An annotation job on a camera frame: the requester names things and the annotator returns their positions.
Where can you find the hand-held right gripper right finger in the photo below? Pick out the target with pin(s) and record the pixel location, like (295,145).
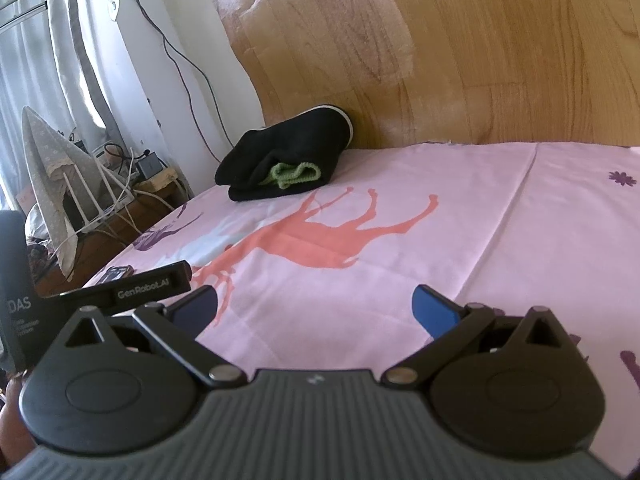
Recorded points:
(432,310)

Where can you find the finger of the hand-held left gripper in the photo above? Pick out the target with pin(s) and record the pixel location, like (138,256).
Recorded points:
(116,273)

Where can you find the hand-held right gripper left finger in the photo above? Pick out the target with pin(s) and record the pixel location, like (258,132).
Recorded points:
(197,307)

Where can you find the green black white knit sweater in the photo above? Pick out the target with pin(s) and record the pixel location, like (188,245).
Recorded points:
(295,150)

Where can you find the wooden nightstand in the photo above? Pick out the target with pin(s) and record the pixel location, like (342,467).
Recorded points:
(115,225)

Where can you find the white wifi router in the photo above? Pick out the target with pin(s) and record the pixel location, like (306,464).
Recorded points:
(95,195)

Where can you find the pink animal print bedsheet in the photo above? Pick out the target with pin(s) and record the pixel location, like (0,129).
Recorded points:
(400,220)

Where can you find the black power adapter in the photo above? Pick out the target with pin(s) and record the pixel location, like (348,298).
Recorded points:
(151,165)

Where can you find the grey dotted cloth cover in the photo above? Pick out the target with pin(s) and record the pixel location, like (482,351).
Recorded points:
(47,165)

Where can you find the grey curtain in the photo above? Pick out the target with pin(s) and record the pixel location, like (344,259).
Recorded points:
(60,50)

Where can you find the wooden headboard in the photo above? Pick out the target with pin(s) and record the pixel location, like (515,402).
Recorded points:
(450,45)

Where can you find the white wall hook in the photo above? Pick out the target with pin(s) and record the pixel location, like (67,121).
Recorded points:
(114,5)

